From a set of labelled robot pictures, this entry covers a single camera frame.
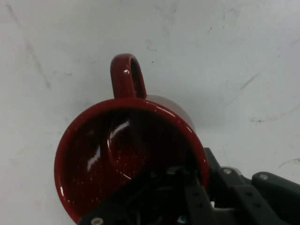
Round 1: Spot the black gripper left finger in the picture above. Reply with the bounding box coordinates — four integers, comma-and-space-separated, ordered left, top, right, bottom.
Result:
79, 165, 217, 225

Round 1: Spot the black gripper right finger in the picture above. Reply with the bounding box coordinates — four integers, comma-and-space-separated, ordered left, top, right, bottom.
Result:
203, 147, 300, 225

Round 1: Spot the red ceramic mug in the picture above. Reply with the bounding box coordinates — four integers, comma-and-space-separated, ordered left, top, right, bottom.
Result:
54, 53, 211, 225

